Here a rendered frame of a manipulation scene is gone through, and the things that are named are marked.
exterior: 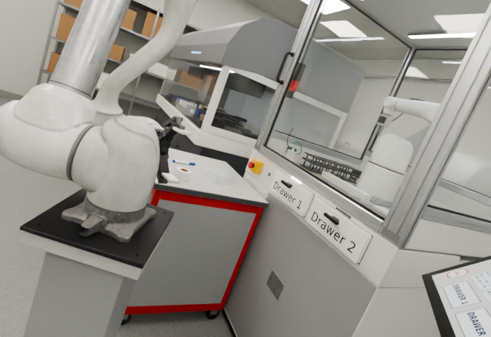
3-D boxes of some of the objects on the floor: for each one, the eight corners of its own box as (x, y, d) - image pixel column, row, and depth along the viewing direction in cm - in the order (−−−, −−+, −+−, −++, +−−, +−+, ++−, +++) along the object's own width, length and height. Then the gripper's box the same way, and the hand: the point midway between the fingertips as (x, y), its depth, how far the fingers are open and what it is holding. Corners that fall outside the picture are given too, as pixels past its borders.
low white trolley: (106, 333, 129) (155, 182, 117) (107, 251, 182) (140, 140, 170) (219, 324, 158) (269, 202, 145) (191, 255, 211) (226, 161, 198)
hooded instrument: (158, 247, 206) (244, -2, 176) (136, 161, 365) (179, 22, 335) (286, 255, 265) (367, 70, 235) (219, 178, 424) (262, 61, 394)
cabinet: (285, 477, 102) (380, 290, 89) (202, 278, 190) (244, 169, 177) (425, 417, 149) (502, 288, 135) (307, 280, 237) (346, 194, 223)
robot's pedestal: (-47, 479, 76) (14, 228, 63) (34, 372, 105) (87, 187, 92) (64, 506, 78) (145, 270, 65) (113, 395, 107) (175, 217, 95)
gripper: (175, 105, 94) (204, 115, 77) (158, 177, 97) (183, 202, 80) (153, 99, 89) (178, 110, 72) (136, 175, 92) (156, 201, 75)
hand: (179, 157), depth 77 cm, fingers open, 13 cm apart
